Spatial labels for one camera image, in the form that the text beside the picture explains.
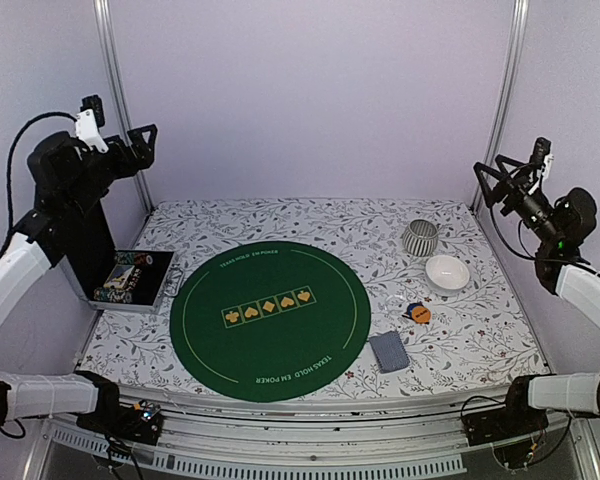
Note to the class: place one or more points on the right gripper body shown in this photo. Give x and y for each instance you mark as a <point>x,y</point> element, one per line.
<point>546,227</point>

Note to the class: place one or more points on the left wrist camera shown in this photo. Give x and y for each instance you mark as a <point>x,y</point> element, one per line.
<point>89,121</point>

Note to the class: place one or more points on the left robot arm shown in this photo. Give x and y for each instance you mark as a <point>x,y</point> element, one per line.
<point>37,244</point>

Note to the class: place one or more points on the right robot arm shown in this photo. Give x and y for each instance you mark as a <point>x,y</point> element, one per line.
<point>563,275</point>

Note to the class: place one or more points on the blue-backed card deck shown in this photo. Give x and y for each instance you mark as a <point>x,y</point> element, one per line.
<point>389,352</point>

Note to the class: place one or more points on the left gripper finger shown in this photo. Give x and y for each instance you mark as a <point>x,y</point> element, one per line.
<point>115,142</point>
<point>142,142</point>

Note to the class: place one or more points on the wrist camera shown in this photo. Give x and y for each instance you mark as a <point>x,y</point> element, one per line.
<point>541,157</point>
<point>89,121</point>

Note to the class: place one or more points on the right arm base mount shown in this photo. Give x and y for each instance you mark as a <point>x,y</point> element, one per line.
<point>500,425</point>

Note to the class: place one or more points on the white bowl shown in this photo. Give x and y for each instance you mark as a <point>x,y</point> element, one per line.
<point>446,275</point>

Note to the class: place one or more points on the aluminium frame post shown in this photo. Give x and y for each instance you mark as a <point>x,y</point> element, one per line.
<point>104,25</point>
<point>512,63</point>

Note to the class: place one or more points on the boxed card deck in case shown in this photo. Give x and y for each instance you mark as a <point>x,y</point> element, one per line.
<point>121,276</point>

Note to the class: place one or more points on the right aluminium frame post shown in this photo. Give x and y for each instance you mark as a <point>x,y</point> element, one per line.
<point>512,63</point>

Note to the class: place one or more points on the round green poker mat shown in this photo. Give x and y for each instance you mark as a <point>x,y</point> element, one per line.
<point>270,321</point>

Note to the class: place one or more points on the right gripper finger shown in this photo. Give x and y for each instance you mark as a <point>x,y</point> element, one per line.
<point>483,173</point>
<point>508,166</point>

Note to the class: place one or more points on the orange big blind button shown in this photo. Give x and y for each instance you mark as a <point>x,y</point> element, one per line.
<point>420,314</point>

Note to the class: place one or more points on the aluminium poker set case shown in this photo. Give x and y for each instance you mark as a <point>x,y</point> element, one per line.
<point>106,277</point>

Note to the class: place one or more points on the left aluminium frame post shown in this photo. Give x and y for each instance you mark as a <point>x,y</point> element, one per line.
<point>104,25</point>

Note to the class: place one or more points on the front aluminium rail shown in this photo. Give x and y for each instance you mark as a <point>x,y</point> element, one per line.
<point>418,437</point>

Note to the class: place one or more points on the lower poker chip row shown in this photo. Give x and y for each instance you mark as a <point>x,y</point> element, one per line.
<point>113,295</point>

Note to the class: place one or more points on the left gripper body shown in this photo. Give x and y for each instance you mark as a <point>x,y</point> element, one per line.
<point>88,185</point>

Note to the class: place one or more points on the upper poker chip row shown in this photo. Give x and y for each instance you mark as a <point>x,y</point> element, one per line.
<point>136,258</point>

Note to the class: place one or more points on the poker chip row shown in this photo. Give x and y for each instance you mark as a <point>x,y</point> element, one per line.
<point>113,295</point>
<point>136,258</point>

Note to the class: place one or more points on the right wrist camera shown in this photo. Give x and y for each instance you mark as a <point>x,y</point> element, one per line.
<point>541,157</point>

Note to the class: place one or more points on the blue small blind button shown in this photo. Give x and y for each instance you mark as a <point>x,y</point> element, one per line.
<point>413,306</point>

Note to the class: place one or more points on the striped ceramic cup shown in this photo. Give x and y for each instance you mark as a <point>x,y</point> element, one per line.
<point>420,238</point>

